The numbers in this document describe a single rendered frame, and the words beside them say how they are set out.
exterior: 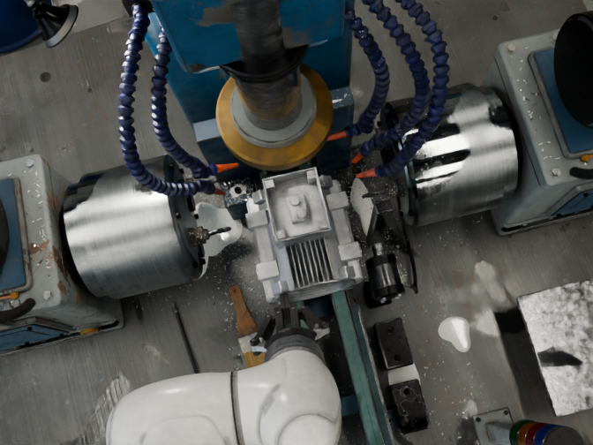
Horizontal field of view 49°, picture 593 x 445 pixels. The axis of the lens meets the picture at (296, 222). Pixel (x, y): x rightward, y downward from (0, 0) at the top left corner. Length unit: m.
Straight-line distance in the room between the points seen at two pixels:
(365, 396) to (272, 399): 0.55
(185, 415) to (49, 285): 0.47
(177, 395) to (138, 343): 0.69
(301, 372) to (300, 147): 0.34
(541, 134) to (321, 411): 0.67
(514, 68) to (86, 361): 1.08
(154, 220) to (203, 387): 0.42
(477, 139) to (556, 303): 0.40
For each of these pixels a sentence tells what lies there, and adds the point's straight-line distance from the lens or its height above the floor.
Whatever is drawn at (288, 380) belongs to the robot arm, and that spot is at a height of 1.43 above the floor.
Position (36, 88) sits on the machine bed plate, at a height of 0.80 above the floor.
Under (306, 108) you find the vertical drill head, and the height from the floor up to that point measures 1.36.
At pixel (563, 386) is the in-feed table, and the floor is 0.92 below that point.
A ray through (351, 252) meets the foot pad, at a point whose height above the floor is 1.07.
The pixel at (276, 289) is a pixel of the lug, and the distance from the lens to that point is 1.17.
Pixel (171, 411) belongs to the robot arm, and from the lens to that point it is 0.82.
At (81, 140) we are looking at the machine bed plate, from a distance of 1.67.
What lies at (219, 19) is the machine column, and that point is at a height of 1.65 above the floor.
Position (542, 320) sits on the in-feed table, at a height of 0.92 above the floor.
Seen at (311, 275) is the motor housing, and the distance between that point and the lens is 1.15.
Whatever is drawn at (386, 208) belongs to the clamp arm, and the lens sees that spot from 1.03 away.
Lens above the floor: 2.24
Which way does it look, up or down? 75 degrees down
